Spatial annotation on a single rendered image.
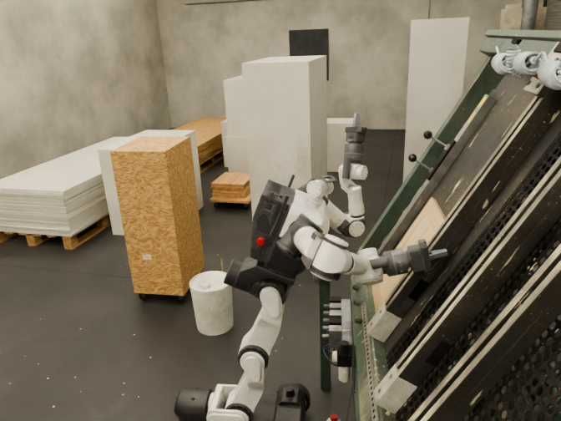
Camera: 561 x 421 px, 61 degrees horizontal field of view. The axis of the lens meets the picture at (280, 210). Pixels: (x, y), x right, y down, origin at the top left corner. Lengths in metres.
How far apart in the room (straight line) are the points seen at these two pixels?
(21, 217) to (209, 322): 2.76
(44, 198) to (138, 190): 1.82
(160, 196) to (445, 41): 3.50
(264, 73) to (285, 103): 0.31
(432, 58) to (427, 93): 0.38
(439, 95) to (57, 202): 4.17
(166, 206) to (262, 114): 1.34
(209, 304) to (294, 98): 1.94
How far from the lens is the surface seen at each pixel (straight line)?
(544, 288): 1.17
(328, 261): 1.45
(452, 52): 5.64
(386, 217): 2.49
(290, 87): 4.26
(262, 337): 2.19
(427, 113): 5.69
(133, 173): 3.59
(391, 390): 1.57
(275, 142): 4.38
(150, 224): 3.68
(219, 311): 3.42
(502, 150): 1.67
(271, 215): 1.85
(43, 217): 5.36
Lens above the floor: 2.01
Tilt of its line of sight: 21 degrees down
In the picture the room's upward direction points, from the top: 3 degrees counter-clockwise
